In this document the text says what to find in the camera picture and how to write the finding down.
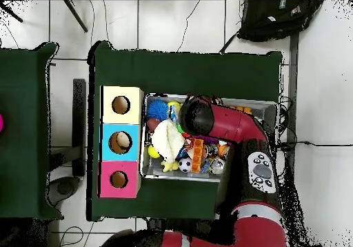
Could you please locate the wooden box with three holes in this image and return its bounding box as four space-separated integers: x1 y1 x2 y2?
98 85 145 199

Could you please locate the cream knitted cloth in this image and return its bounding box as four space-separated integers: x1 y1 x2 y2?
150 119 186 164

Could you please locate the brown toy football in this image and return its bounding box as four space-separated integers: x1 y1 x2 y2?
146 117 161 133

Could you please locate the blue spiky ball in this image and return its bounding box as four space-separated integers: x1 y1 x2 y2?
146 99 170 121

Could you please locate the purple spiky ball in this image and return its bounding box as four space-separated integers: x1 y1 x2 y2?
192 135 220 145

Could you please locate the small soccer ball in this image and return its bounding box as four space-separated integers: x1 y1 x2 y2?
178 157 193 173

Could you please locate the black flat panel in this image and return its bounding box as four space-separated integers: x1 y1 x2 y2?
72 78 87 177

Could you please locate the grey stand base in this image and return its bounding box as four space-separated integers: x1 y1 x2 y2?
48 176 81 206

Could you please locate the black backpack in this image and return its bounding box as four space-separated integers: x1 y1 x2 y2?
236 0 325 43

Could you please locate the black rod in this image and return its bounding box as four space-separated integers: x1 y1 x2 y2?
0 2 23 23
63 0 89 33

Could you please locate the green cloth side table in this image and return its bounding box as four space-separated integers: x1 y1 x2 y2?
0 42 63 221

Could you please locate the silver wire mesh bin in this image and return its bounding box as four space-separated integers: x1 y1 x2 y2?
141 92 279 183

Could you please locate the black floor cable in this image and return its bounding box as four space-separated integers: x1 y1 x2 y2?
278 140 353 148

